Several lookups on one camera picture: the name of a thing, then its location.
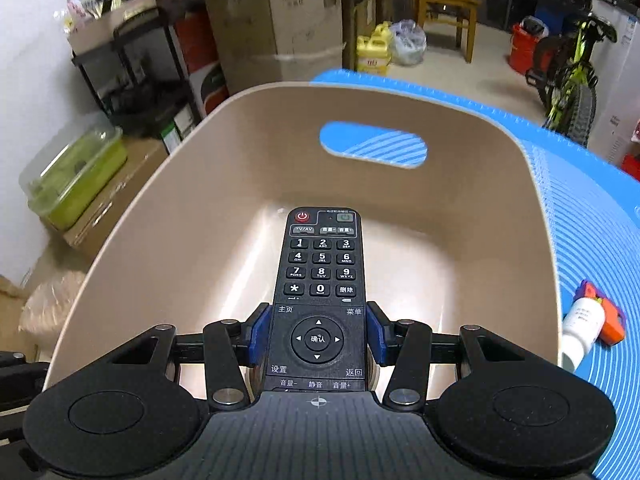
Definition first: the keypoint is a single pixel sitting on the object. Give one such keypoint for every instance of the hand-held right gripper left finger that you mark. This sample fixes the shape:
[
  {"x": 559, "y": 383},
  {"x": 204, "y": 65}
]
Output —
[{"x": 260, "y": 336}]

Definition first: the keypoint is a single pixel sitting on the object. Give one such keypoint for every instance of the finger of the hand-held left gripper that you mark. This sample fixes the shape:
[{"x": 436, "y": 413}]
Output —
[{"x": 20, "y": 380}]

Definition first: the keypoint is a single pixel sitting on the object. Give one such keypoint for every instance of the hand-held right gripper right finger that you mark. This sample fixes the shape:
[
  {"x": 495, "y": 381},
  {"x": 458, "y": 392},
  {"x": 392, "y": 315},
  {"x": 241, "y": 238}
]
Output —
[{"x": 378, "y": 336}]

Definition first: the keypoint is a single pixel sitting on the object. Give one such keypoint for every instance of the black remote control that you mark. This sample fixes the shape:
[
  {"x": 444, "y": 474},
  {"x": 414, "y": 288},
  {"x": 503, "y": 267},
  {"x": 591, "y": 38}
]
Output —
[{"x": 320, "y": 270}]

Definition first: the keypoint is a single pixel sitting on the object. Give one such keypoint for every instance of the beige plastic bin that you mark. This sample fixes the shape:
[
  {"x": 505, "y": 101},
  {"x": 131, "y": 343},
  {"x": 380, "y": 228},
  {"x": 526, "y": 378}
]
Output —
[{"x": 225, "y": 185}]

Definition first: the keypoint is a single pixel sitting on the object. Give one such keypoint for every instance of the white plastic bottle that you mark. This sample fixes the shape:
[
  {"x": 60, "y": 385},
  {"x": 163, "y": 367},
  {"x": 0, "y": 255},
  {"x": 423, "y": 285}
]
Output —
[{"x": 580, "y": 331}]

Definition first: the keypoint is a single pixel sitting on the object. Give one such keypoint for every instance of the orange purple toy knife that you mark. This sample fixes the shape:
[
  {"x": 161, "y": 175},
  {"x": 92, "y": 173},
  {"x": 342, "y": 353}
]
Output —
[{"x": 613, "y": 327}]

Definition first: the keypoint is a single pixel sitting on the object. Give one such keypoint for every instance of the clear bag of grain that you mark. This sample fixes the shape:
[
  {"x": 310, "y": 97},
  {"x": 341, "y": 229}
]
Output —
[{"x": 50, "y": 305}]

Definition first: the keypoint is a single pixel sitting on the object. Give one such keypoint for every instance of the green container with clear lid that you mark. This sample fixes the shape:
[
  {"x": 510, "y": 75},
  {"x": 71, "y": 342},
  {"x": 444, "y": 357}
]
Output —
[{"x": 75, "y": 180}]

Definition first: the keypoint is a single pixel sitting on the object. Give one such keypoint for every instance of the small white green box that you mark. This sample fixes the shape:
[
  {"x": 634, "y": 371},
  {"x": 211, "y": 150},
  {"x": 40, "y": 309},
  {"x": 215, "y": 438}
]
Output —
[{"x": 175, "y": 132}]

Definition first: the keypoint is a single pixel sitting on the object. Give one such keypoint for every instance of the blue ribbed mat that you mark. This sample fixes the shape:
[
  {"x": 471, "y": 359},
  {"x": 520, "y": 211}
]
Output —
[{"x": 590, "y": 235}]

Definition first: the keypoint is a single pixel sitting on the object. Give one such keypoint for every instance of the black shelf cart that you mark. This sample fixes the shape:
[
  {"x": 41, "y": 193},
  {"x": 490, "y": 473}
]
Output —
[{"x": 145, "y": 105}]

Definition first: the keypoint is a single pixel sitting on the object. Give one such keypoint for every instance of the large taped cardboard box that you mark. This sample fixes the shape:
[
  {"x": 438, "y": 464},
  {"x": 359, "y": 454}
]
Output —
[{"x": 310, "y": 70}]

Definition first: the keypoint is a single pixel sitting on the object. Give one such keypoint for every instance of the yellow detergent jug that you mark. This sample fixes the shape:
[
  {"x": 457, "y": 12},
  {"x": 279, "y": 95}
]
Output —
[{"x": 372, "y": 55}]

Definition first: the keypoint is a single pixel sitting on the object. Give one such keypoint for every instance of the red white appliance box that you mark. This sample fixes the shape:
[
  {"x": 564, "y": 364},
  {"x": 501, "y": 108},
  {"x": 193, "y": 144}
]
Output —
[{"x": 200, "y": 55}]

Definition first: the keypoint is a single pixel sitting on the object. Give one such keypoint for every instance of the clear plastic bag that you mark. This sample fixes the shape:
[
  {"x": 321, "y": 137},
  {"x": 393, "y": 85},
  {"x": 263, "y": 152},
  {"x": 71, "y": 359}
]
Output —
[{"x": 407, "y": 42}]

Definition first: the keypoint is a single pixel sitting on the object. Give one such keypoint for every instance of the green black bicycle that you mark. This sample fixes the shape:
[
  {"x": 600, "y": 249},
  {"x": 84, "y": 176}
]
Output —
[{"x": 575, "y": 95}]

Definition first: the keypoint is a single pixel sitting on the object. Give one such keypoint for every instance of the dark brown cardboard box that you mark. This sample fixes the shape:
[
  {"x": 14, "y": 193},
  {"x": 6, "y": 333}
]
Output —
[{"x": 362, "y": 15}]

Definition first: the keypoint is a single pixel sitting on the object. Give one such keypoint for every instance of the red bucket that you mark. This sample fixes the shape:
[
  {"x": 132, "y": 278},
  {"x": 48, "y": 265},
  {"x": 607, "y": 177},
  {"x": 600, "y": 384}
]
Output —
[{"x": 525, "y": 50}]

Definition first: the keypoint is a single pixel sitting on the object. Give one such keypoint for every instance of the large untaped cardboard box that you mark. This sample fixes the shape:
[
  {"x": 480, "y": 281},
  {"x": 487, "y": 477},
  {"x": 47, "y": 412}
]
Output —
[{"x": 300, "y": 10}]

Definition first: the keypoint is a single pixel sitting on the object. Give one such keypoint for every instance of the wooden chair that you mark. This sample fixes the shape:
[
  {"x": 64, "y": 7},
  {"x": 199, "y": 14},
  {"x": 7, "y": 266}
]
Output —
[{"x": 445, "y": 0}]

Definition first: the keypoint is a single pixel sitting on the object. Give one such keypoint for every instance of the beige cardboard box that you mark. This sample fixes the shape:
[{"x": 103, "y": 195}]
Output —
[{"x": 100, "y": 30}]

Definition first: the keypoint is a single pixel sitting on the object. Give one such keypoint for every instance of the white appliance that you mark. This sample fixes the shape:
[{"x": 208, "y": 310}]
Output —
[{"x": 620, "y": 85}]

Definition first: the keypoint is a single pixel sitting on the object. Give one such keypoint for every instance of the blue plastic container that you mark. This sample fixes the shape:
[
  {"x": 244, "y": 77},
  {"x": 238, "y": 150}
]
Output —
[{"x": 552, "y": 17}]

